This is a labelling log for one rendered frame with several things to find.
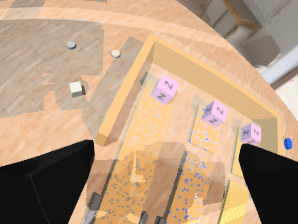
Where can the small white cube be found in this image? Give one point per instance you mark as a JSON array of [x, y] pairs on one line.
[[75, 88]]

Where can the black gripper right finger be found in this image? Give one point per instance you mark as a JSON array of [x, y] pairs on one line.
[[273, 184]]

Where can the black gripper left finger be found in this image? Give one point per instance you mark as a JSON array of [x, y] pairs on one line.
[[45, 189]]

